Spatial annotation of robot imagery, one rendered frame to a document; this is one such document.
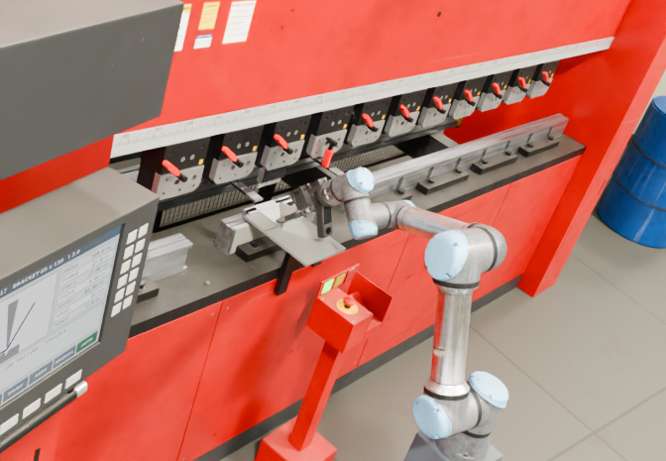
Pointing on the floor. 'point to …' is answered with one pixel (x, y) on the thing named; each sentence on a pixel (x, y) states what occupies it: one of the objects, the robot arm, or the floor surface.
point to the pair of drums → (640, 183)
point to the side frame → (589, 118)
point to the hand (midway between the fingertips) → (286, 219)
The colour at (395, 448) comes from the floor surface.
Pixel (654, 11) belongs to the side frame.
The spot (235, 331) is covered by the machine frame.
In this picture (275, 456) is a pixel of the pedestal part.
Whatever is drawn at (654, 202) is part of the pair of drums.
